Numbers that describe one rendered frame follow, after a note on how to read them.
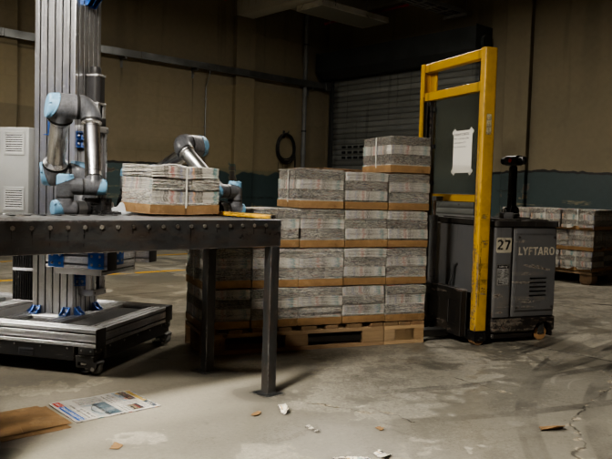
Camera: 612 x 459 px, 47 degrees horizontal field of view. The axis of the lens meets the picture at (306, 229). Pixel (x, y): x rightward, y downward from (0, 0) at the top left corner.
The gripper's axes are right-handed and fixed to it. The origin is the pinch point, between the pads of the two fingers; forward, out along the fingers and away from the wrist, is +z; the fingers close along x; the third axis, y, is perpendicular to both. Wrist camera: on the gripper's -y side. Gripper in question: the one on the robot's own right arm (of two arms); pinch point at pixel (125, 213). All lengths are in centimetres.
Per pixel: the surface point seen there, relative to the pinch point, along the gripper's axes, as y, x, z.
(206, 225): -2, -64, 4
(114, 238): -6, -64, -37
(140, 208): 3.2, -16.1, -0.5
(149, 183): 14.6, -22.5, 0.5
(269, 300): -37, -63, 40
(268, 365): -66, -63, 40
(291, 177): 21, 13, 114
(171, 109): 133, 677, 420
